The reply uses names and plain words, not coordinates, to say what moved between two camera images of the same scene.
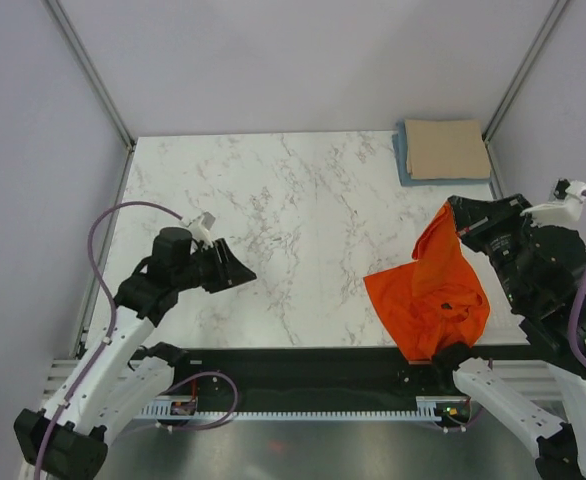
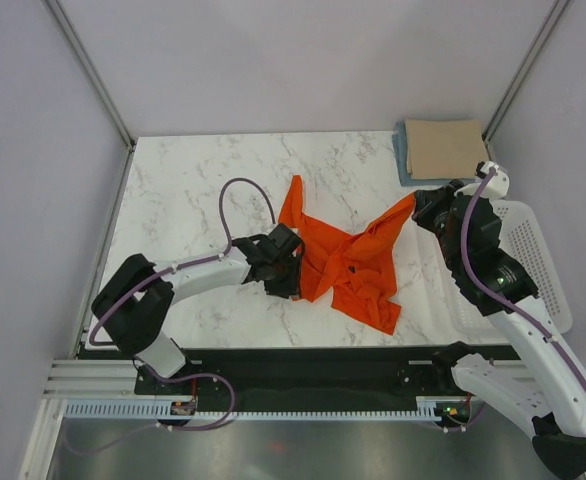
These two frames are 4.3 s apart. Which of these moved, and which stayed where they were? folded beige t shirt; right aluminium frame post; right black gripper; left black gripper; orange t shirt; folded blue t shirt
Moved: left black gripper; orange t shirt; right black gripper
Stayed: folded beige t shirt; right aluminium frame post; folded blue t shirt
